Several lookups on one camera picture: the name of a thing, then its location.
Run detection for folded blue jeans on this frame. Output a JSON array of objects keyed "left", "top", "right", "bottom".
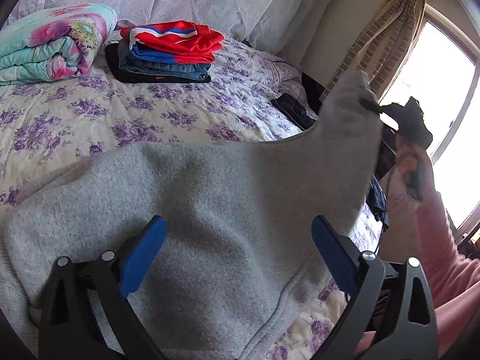
[{"left": 117, "top": 41, "right": 211, "bottom": 79}]

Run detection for right hand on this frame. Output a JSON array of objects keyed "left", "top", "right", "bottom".
[{"left": 395, "top": 135, "right": 435, "bottom": 205}]

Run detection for dark navy clothes pile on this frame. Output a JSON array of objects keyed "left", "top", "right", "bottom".
[{"left": 271, "top": 94, "right": 315, "bottom": 131}]

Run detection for purple floral bedspread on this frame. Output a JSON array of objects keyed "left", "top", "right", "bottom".
[{"left": 0, "top": 33, "right": 383, "bottom": 360}]

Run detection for beige checkered curtain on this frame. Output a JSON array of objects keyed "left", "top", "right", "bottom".
[{"left": 320, "top": 0, "right": 426, "bottom": 101}]

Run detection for grey fleece pants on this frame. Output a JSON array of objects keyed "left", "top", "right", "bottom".
[{"left": 1, "top": 71, "right": 382, "bottom": 359}]

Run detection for red white blue folded garment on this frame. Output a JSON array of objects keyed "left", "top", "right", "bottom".
[{"left": 120, "top": 20, "right": 224, "bottom": 64}]

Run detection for window frame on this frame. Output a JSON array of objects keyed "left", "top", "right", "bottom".
[{"left": 378, "top": 3, "right": 480, "bottom": 241}]

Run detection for folded teal floral quilt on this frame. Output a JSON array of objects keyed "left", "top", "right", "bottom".
[{"left": 1, "top": 3, "right": 117, "bottom": 86}]

